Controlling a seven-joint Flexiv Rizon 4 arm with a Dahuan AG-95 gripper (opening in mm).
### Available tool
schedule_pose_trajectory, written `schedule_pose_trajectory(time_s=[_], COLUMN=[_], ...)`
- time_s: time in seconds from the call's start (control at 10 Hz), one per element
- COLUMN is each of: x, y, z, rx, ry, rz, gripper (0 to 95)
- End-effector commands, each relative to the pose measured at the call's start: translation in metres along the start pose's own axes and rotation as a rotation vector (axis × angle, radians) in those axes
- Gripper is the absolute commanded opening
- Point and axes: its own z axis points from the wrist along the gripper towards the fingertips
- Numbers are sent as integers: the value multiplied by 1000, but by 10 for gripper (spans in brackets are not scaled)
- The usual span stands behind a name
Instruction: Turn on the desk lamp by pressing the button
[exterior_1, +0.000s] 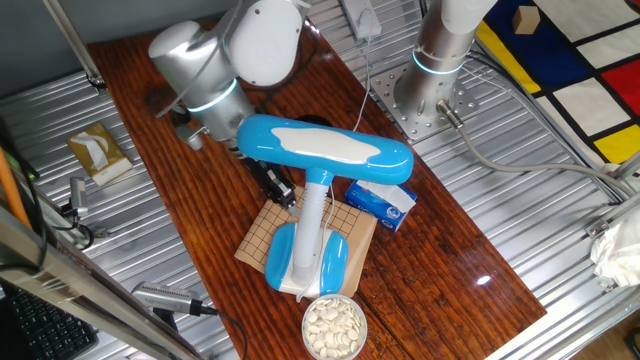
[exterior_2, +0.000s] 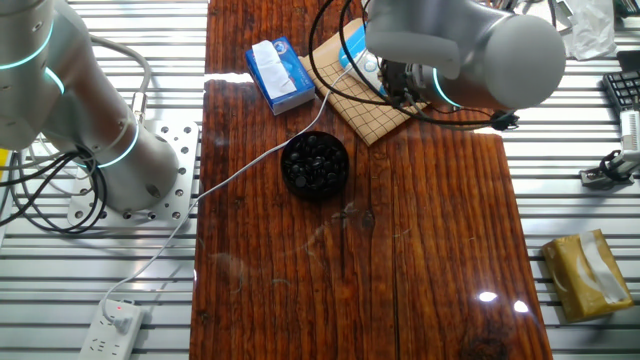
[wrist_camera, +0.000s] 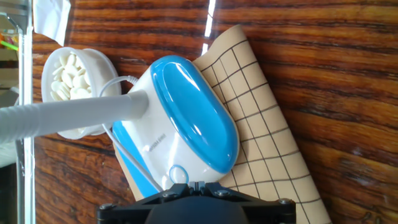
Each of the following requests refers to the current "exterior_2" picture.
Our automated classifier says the black flat device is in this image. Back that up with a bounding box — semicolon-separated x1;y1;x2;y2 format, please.
615;49;640;74

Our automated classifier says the beige grid go board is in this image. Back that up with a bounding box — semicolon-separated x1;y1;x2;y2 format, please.
298;18;429;147

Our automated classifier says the white ribbed device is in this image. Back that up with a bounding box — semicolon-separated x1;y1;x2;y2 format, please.
618;109;640;154

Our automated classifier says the black keyboard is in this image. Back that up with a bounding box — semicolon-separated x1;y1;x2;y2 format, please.
602;69;640;112

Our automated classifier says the grey camera on mount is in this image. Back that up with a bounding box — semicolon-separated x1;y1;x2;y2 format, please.
579;148;640;191

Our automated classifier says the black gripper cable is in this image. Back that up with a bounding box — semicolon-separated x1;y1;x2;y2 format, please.
307;0;521;132

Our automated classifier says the white power strip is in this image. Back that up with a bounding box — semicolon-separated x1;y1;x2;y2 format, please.
77;298;146;360

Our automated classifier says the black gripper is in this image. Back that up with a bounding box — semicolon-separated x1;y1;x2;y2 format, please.
380;58;427;109

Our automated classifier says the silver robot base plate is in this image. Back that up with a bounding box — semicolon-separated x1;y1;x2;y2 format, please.
67;119;201;229

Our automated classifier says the grey robot conduit hose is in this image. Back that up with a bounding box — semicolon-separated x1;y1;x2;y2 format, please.
89;34;154;124

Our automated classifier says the yellow tissue pack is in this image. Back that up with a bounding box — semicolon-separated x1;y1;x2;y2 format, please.
541;228;635;324

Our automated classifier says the black base cable bundle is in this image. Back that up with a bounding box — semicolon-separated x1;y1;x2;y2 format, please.
0;147;109;235

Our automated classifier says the grey flat panel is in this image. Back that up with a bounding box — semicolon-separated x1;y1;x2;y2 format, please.
519;0;576;31

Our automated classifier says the black bowl of black stones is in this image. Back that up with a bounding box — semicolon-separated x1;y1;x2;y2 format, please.
279;130;351;202

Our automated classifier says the white plastic bag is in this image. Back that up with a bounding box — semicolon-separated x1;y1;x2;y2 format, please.
559;0;619;61

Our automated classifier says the white lamp power cable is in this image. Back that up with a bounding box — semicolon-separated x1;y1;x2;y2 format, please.
99;67;354;334

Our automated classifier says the blue tissue box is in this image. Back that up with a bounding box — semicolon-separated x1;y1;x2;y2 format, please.
244;35;317;116

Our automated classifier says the blue and white desk lamp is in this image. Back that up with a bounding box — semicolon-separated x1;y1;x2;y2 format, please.
338;22;389;96

